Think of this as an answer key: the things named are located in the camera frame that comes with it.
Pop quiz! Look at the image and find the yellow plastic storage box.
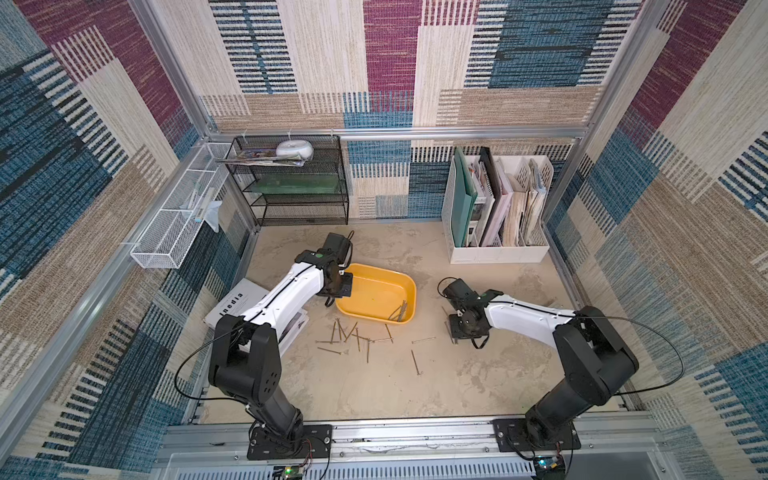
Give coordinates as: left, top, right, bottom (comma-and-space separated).
335, 263, 417, 324

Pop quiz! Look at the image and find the white wire wall basket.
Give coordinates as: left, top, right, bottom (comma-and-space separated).
131, 143, 229, 269

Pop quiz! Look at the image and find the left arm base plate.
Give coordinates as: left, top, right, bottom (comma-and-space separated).
246, 424, 333, 461

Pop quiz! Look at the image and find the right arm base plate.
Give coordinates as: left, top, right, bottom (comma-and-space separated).
491, 417, 582, 453

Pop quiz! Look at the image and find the white round object on shelf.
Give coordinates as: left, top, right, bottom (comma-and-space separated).
275, 139, 314, 161

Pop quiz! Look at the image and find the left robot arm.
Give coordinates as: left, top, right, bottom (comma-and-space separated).
208, 233, 354, 450

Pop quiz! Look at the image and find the black wire mesh shelf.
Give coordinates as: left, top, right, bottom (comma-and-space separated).
224, 135, 350, 227

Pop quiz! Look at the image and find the green folder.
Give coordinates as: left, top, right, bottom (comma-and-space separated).
451, 148, 478, 247

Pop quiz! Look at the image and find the white file organizer box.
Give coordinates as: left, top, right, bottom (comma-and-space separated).
441, 147, 554, 264

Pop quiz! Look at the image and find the steel nail lone front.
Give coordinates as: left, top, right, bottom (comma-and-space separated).
410, 349, 421, 376

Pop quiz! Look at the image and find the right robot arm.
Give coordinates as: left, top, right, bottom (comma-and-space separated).
438, 279, 639, 451

